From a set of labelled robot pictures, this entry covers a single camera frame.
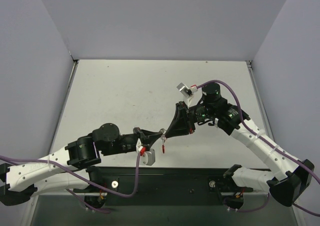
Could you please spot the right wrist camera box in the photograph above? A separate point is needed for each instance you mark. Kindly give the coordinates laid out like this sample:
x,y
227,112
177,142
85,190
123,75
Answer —
x,y
187,91

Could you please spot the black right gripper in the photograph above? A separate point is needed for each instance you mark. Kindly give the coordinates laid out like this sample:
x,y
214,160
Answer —
x,y
187,117

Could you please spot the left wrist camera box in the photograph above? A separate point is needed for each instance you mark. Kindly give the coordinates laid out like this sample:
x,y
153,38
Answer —
x,y
148,158

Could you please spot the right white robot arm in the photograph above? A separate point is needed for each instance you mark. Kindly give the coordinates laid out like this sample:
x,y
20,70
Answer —
x,y
287,176

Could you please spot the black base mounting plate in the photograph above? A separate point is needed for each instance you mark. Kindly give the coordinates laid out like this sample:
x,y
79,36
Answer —
x,y
172,187

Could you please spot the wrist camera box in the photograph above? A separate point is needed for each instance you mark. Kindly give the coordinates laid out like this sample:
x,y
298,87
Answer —
x,y
148,158
187,91

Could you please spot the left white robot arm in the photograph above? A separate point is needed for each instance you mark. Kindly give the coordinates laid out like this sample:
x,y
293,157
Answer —
x,y
74,166

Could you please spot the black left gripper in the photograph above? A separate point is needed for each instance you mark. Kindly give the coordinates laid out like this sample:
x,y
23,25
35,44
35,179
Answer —
x,y
140,137

